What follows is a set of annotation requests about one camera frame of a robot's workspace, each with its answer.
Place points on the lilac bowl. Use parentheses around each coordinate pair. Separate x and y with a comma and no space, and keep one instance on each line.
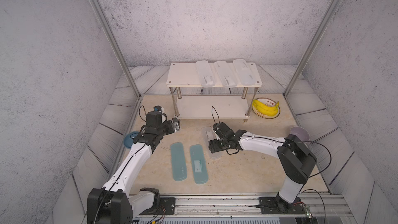
(301,133)

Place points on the teal pencil case left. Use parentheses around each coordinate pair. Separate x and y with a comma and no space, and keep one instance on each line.
(178,160)

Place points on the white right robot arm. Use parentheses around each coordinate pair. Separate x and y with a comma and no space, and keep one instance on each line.
(295,157)

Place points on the left aluminium frame post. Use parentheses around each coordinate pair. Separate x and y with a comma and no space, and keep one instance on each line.
(114,45)

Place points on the patterned round plate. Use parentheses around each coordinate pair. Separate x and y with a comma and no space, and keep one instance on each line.
(267,102)

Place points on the blue round plate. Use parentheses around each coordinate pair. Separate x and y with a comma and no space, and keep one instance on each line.
(128,141)

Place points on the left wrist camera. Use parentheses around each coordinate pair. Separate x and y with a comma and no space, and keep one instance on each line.
(161,110)

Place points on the yellow banana bunch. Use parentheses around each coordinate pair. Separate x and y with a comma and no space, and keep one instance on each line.
(266,110)

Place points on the teal pencil case labelled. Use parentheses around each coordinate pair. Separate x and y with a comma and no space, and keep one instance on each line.
(198,162)

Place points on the right aluminium frame post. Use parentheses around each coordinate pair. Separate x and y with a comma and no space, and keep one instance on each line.
(329,13)

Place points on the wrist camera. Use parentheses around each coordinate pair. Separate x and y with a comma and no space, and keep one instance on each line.
(222,129)
(161,110)

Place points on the translucent pencil case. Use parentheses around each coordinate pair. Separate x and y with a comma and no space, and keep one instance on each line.
(208,134)
(225,74)
(205,74)
(244,72)

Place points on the aluminium frame post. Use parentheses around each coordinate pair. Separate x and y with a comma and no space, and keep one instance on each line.
(329,13)
(114,45)

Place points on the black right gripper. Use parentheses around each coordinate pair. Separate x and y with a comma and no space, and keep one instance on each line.
(213,146)

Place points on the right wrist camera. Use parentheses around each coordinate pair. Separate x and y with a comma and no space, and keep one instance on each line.
(222,129)

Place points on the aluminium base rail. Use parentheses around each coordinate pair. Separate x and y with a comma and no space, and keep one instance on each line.
(309,208)

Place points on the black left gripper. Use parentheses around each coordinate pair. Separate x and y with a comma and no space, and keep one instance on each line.
(170,128)

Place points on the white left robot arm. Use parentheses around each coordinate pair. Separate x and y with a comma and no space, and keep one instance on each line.
(111,204)

